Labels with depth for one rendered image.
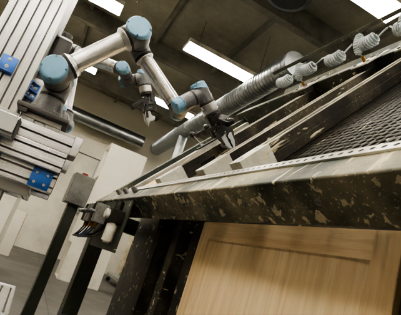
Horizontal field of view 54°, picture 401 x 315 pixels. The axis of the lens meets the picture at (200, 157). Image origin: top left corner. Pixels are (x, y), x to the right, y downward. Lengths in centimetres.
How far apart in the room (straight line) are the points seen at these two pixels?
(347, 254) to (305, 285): 15
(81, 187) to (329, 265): 164
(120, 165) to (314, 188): 535
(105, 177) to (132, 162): 47
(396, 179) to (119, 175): 551
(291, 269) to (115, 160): 507
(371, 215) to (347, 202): 5
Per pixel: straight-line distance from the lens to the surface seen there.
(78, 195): 237
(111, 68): 246
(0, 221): 438
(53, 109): 188
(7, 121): 174
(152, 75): 198
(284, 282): 116
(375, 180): 70
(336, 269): 103
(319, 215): 83
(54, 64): 180
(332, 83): 229
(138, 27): 189
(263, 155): 122
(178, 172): 179
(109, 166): 602
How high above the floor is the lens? 58
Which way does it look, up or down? 16 degrees up
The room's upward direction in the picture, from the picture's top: 18 degrees clockwise
